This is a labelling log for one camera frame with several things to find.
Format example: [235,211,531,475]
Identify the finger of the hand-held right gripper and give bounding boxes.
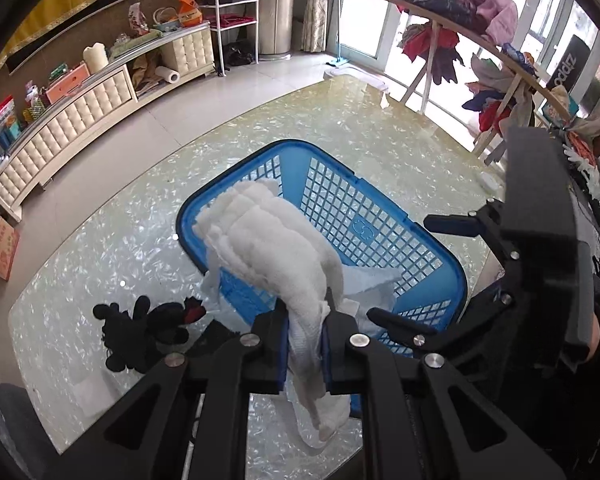
[424,200,524,266]
[367,290,519,361]

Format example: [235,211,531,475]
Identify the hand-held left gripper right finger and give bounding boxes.
[322,310,566,480]

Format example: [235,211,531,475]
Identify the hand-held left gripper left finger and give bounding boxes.
[45,305,291,480]

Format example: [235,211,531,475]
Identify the blue plastic basket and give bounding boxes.
[176,139,468,418]

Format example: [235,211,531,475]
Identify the white towel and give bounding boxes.
[192,180,351,448]

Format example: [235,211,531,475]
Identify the light blue cloth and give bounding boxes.
[339,265,397,332]

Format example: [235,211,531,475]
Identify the black plush toy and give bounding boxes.
[92,295,207,374]

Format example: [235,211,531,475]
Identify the black sign board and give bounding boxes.
[545,35,594,106]

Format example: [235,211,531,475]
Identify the wooden clothes rack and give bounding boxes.
[366,0,573,158]

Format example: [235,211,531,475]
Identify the teal mop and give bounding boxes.
[325,0,352,70]

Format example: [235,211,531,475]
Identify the beige patterned curtain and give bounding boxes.
[300,0,331,53]

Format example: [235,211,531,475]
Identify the grey chair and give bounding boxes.
[0,382,62,480]

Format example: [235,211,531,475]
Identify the black bag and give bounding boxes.
[225,40,256,67]

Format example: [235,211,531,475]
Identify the silver cylindrical air conditioner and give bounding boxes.
[257,0,297,56]

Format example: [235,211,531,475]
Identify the cardboard box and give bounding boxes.
[0,216,21,281]

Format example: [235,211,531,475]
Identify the white metal shelf rack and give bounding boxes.
[189,0,261,77]

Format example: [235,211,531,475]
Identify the cream tufted cabinet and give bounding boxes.
[0,22,216,223]

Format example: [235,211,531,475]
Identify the orange bag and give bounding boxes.
[177,0,204,29]

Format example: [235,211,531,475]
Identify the pink box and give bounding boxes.
[45,62,91,104]

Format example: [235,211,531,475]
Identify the cream pillar candle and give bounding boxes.
[83,42,110,74]

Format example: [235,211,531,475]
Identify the red packets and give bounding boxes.
[0,95,22,142]

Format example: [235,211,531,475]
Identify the yellow wall cloth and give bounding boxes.
[0,0,161,73]

